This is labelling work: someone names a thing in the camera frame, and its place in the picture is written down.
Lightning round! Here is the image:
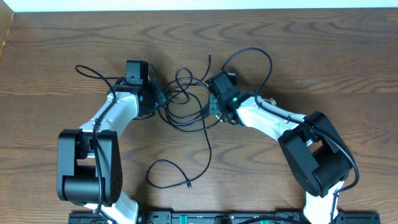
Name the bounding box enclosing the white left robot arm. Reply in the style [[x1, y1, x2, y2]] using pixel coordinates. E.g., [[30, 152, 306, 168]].
[[57, 82, 165, 223]]

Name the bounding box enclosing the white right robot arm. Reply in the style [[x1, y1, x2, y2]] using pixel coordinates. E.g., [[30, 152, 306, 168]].
[[209, 91, 359, 223]]

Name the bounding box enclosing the cardboard box wall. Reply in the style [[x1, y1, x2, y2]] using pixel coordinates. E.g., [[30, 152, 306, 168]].
[[0, 0, 14, 57]]

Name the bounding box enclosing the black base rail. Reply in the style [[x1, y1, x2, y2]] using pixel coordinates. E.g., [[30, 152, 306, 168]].
[[68, 208, 382, 224]]

